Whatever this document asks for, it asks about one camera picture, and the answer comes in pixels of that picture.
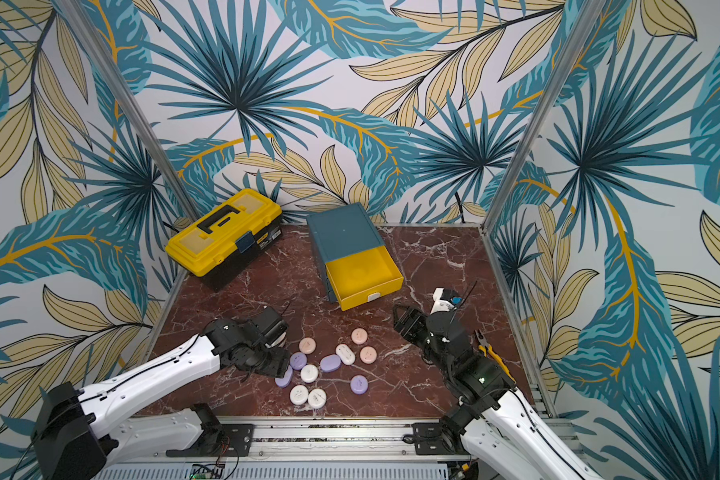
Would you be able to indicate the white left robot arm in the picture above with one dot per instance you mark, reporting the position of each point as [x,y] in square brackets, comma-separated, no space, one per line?
[81,431]

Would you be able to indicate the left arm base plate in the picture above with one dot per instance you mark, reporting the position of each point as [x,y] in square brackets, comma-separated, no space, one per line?
[223,440]

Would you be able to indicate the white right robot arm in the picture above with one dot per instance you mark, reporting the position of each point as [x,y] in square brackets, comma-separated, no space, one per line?
[492,421]

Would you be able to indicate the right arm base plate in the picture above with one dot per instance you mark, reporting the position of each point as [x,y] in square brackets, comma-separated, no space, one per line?
[432,439]

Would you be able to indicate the yellow top drawer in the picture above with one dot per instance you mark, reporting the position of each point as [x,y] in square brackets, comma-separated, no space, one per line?
[363,277]

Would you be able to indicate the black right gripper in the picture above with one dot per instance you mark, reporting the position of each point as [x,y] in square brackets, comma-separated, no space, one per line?
[420,327]

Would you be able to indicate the purple round earphone case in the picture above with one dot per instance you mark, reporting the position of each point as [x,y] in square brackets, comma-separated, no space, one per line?
[298,361]
[359,384]

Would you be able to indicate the pink round earphone case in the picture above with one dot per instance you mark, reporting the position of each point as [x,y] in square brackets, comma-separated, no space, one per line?
[359,336]
[368,355]
[307,345]

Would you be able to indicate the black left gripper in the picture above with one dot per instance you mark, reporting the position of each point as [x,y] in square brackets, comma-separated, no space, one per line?
[277,367]

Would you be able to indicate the white oval earphone case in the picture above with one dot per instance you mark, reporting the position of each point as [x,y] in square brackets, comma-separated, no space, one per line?
[345,354]

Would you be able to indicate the teal drawer cabinet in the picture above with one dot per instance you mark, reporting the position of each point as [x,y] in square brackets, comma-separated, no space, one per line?
[339,233]

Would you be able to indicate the yellow and black toolbox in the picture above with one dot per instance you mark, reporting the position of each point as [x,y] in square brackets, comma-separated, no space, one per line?
[223,243]

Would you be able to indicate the aluminium front rail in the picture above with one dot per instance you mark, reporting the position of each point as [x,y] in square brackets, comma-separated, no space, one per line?
[324,440]

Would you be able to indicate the purple oval earphone case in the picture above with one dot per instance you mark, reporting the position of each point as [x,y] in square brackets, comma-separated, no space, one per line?
[286,379]
[330,363]

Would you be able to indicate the yellow handled pliers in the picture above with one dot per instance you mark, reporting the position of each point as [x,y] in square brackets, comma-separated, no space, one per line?
[486,349]

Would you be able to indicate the white round earphone case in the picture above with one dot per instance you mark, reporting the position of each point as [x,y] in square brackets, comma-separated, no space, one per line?
[299,395]
[309,373]
[317,398]

